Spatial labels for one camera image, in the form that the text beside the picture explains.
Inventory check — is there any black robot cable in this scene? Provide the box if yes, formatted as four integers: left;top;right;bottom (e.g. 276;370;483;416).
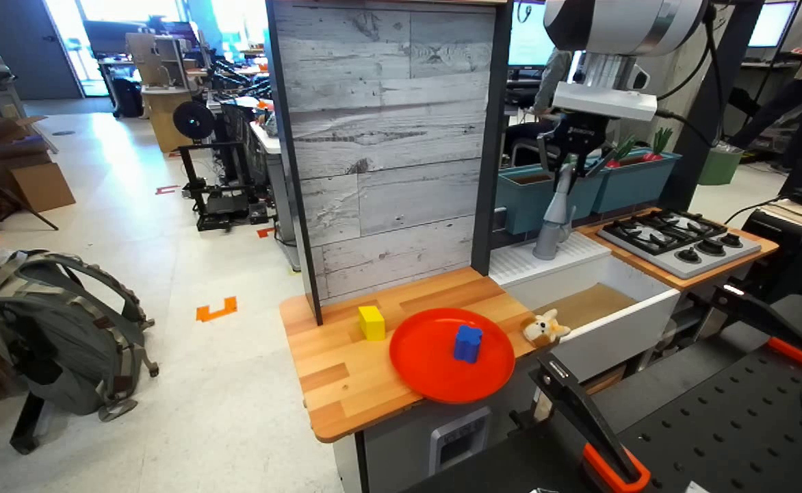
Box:
654;2;728;125

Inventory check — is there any black 3D printer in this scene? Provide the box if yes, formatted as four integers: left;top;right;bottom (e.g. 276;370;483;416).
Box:
169;93;276;234

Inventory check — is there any white toy kitchen sink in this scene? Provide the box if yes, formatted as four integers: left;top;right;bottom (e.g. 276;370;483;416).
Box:
487;230;684;385

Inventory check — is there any black clamp orange handle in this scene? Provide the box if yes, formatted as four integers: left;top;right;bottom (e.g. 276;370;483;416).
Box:
710;282;802;371
528;352;658;493

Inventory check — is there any grey wood backsplash panel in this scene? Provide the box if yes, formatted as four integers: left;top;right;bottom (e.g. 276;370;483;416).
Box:
271;0;509;312

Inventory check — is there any grey kitchen base cabinet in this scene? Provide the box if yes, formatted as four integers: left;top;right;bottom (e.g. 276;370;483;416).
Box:
332;358;554;493

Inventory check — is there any black frame post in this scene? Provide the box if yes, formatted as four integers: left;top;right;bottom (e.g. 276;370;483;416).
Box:
264;0;327;327
468;0;517;278

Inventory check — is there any teal planter box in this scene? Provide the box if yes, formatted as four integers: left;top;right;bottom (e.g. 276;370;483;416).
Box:
492;162;606;241
588;147;684;219

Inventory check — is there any red toy radish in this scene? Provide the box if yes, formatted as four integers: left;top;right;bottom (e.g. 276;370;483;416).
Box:
648;125;676;158

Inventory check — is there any large flat cardboard box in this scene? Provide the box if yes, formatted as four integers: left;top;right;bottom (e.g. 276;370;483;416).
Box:
0;145;80;226

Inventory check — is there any small cream plush toy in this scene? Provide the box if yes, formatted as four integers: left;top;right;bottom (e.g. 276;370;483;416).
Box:
520;307;573;347

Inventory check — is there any red plastic plate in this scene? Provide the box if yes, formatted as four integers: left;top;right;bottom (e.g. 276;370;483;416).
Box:
387;307;520;408

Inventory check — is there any grey backpack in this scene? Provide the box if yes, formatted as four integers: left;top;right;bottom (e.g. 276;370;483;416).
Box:
0;245;161;456

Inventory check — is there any grey tap faucet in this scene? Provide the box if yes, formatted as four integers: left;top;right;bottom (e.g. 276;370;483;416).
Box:
531;156;577;262

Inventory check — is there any computer monitor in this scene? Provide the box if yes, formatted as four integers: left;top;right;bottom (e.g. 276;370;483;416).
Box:
747;0;799;51
507;0;558;67

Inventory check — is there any wooden stove countertop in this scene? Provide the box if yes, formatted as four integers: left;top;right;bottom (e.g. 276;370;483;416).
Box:
581;206;783;292

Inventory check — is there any orange floor tape marker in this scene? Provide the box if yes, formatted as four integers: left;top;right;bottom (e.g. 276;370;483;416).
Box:
195;292;241;326

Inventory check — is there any wooden butcher block countertop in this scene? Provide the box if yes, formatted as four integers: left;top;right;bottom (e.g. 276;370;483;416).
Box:
276;264;547;447

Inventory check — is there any grey toy stove top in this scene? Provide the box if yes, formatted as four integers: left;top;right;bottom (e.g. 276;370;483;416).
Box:
598;207;763;282

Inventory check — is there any blue cube block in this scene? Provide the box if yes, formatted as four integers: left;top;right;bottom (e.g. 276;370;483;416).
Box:
451;322;487;366

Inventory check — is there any green bin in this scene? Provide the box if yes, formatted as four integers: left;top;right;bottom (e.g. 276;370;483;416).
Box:
695;145;746;188

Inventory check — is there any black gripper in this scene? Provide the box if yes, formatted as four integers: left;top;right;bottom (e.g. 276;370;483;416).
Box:
544;111;617;178

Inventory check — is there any yellow cube block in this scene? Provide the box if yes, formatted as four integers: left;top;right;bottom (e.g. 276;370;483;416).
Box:
357;304;390;344

